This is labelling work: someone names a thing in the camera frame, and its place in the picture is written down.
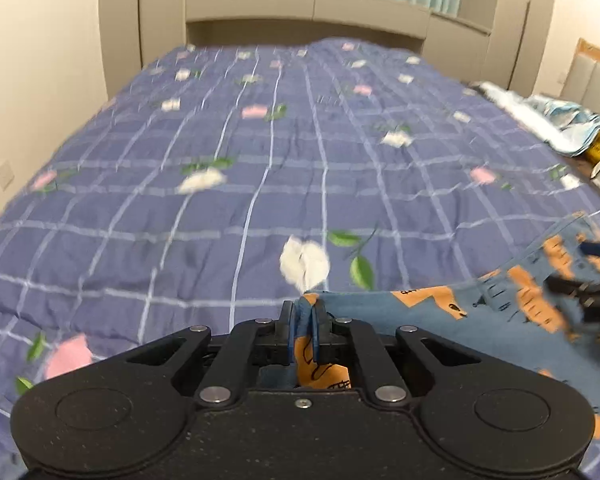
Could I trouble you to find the blue orange printed pants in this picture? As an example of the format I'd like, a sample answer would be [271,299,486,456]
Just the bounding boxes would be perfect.
[258,212,600,478]

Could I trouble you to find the beige built-in cabinet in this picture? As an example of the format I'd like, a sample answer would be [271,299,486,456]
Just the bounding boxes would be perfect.
[97,0,561,97]

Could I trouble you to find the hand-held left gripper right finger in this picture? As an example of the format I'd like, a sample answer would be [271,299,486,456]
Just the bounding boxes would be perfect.
[307,302,482,407]

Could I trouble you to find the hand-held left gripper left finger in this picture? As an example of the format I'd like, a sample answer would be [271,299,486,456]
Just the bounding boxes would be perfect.
[122,301,302,407]

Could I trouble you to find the light blue crumpled blanket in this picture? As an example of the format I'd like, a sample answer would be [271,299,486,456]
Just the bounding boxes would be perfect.
[472,80,600,158]

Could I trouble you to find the blue plaid floral bedspread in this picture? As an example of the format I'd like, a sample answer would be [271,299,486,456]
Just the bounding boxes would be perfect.
[0,37,600,477]

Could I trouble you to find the beige padded headboard panel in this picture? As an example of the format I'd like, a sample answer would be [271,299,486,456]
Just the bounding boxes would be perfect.
[560,37,600,120]

